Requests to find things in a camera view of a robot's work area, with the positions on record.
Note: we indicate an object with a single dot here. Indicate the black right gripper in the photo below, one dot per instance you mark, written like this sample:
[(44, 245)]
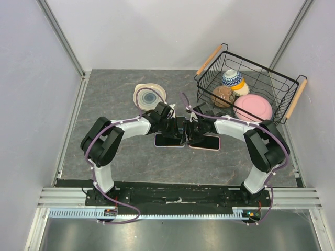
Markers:
[(193, 138)]

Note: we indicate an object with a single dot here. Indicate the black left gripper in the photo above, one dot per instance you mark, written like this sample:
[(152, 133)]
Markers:
[(174, 132)]

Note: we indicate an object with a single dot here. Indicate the pink phone case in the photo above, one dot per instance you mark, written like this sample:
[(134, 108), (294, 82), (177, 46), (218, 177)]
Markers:
[(206, 143)]

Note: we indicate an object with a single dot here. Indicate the lilac phone case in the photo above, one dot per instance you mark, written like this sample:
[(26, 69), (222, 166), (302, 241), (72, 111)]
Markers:
[(167, 147)]

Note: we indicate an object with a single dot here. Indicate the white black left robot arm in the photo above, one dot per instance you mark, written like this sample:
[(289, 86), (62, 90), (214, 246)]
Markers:
[(101, 143)]

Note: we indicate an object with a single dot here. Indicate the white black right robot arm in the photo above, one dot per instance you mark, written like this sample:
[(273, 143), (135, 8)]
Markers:
[(267, 149)]

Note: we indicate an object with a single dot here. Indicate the cream silicone lid plate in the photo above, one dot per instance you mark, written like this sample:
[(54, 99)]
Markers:
[(147, 96)]

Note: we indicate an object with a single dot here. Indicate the brown ceramic bowl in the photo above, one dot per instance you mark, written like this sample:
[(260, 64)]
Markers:
[(223, 96)]

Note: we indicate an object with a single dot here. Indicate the yellow cream bowl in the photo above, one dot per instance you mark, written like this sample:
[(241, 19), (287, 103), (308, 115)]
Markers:
[(241, 89)]

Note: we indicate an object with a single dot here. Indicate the blue patterned bowl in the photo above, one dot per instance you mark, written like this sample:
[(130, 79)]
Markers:
[(231, 78)]

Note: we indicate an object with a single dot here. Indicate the pink plate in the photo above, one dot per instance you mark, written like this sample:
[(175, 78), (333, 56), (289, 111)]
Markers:
[(252, 108)]

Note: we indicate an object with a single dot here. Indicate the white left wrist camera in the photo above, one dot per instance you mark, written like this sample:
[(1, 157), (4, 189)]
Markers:
[(172, 111)]

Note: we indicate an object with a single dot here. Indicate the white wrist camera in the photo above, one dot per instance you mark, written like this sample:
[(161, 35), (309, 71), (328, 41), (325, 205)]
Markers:
[(192, 116), (172, 111)]

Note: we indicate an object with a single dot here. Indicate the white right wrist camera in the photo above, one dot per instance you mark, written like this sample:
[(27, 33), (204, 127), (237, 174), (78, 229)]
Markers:
[(192, 116)]

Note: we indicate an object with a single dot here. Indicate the black wire basket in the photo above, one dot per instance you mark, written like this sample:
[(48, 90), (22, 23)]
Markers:
[(278, 89)]

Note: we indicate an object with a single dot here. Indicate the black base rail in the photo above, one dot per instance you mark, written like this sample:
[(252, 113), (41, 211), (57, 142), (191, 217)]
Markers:
[(129, 197)]

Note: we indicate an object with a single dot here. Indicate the grey slotted cable duct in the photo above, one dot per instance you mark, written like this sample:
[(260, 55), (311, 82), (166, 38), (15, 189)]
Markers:
[(111, 214)]

